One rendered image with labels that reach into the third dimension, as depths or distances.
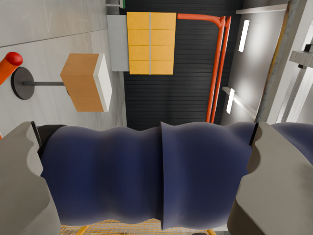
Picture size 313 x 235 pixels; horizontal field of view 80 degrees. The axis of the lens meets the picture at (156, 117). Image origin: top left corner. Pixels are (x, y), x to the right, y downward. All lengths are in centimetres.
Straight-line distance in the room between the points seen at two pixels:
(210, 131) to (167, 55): 736
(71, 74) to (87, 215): 191
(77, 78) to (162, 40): 574
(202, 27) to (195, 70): 227
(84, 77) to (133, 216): 191
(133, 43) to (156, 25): 106
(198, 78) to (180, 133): 1121
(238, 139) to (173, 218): 20
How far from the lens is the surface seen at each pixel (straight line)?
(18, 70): 279
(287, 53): 266
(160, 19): 761
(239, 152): 39
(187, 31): 1104
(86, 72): 220
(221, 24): 831
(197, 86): 1174
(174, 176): 35
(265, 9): 918
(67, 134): 43
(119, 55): 785
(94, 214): 42
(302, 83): 243
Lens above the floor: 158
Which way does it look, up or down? 2 degrees up
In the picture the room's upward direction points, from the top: 90 degrees clockwise
